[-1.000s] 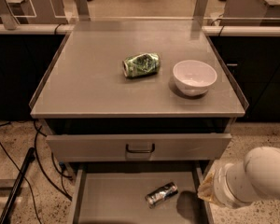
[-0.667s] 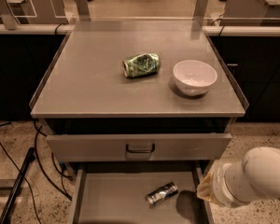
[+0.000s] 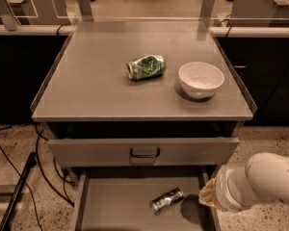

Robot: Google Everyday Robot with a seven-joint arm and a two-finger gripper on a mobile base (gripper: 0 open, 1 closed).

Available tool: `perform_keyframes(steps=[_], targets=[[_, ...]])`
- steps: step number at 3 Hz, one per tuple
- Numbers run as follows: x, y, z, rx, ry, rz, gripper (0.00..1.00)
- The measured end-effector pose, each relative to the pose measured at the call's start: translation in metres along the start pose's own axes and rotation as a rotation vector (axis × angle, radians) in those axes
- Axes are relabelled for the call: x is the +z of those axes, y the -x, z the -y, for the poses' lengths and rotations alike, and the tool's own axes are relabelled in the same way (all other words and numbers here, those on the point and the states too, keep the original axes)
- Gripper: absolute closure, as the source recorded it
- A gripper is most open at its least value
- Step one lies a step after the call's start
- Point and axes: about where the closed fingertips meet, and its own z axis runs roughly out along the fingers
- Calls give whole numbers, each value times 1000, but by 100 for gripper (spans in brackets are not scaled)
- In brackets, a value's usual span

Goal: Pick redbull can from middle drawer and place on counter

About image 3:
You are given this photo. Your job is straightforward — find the grey top drawer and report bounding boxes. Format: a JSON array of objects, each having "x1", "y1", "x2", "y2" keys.
[{"x1": 48, "y1": 138, "x2": 239, "y2": 167}]

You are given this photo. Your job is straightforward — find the clear acrylic barrier panel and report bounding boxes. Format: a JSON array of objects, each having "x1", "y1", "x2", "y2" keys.
[{"x1": 0, "y1": 0, "x2": 289, "y2": 26}]

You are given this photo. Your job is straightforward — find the black bar on floor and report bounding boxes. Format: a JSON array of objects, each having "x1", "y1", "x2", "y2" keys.
[{"x1": 0, "y1": 152, "x2": 36, "y2": 231}]

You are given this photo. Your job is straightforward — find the silver blue redbull can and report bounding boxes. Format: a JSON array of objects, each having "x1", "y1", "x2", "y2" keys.
[{"x1": 149, "y1": 188, "x2": 184, "y2": 215}]

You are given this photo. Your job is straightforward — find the grey open middle drawer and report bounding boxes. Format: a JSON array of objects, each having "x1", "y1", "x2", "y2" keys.
[{"x1": 68, "y1": 167, "x2": 222, "y2": 231}]

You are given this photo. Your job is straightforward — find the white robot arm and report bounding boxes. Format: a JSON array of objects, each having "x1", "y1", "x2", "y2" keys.
[{"x1": 198, "y1": 153, "x2": 289, "y2": 213}]

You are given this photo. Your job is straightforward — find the grey metal post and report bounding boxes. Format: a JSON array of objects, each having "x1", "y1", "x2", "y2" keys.
[
  {"x1": 199, "y1": 0, "x2": 216, "y2": 27},
  {"x1": 77, "y1": 0, "x2": 93, "y2": 22},
  {"x1": 0, "y1": 0, "x2": 18, "y2": 31}
]

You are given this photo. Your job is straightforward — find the crushed green soda can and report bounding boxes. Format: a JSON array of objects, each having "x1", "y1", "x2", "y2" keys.
[{"x1": 126, "y1": 54, "x2": 166, "y2": 81}]

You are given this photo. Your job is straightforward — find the grey metal post far left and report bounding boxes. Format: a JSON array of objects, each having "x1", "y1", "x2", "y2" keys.
[{"x1": 0, "y1": 0, "x2": 18, "y2": 31}]

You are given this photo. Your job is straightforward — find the grey background desk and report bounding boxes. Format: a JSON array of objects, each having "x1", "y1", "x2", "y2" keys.
[
  {"x1": 227, "y1": 0, "x2": 289, "y2": 27},
  {"x1": 6, "y1": 0, "x2": 70, "y2": 25}
]

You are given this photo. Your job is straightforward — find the grey background desk right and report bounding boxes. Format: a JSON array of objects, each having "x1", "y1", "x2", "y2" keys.
[{"x1": 227, "y1": 0, "x2": 289, "y2": 27}]

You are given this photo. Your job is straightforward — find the black drawer handle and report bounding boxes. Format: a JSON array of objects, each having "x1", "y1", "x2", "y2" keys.
[{"x1": 129, "y1": 148, "x2": 160, "y2": 159}]

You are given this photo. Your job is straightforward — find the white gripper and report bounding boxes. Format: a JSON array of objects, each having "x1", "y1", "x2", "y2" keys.
[{"x1": 198, "y1": 168, "x2": 256, "y2": 213}]

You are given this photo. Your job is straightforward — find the grey metal drawer cabinet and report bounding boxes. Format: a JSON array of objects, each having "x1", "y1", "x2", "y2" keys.
[{"x1": 29, "y1": 19, "x2": 258, "y2": 231}]

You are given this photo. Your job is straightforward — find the black floor cable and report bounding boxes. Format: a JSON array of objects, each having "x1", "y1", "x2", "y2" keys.
[{"x1": 34, "y1": 124, "x2": 76, "y2": 208}]

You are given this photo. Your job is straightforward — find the grey metal post right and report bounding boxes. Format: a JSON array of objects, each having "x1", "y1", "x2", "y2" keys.
[{"x1": 199, "y1": 0, "x2": 216, "y2": 27}]

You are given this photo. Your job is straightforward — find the grey background desk left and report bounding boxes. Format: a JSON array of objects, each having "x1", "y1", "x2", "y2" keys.
[{"x1": 6, "y1": 0, "x2": 70, "y2": 25}]

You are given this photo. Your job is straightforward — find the white ceramic bowl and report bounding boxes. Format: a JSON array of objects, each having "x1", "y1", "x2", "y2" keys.
[{"x1": 178, "y1": 62, "x2": 224, "y2": 99}]

